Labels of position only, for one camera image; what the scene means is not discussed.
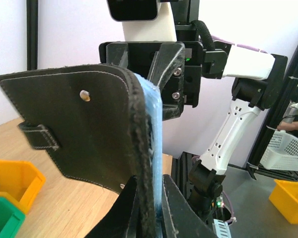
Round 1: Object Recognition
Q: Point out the right yellow bin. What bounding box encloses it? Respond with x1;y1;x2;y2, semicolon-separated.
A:
0;160;46;214

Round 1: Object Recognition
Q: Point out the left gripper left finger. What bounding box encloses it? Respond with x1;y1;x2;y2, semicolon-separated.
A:
86;176;139;238

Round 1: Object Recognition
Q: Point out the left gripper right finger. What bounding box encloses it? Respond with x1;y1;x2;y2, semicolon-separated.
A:
162;174;216;238

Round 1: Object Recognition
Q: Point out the green bin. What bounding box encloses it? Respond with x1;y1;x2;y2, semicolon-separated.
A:
0;197;25;238

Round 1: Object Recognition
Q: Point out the white perforated basket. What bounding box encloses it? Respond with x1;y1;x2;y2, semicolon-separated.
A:
260;130;298;171

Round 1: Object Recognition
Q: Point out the black leather card holder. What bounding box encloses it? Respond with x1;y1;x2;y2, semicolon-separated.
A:
0;64;162;238

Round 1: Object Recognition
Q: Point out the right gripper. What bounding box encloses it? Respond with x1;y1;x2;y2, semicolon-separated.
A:
99;41;227;121

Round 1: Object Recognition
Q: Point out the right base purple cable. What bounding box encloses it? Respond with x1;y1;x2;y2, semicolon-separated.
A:
221;190;238;225

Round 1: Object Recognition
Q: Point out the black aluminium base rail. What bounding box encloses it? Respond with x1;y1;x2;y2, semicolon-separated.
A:
171;152;200;199

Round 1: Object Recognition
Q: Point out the right frame post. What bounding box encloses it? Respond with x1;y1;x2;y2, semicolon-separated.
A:
26;0;39;70

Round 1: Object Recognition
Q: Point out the white slotted cable duct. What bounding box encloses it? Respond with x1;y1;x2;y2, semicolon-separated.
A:
213;219;231;238

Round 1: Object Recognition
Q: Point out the yellow bin on floor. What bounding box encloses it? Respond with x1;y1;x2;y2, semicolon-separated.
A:
269;179;298;225

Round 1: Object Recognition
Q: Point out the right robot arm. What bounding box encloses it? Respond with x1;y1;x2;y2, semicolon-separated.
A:
99;0;287;225

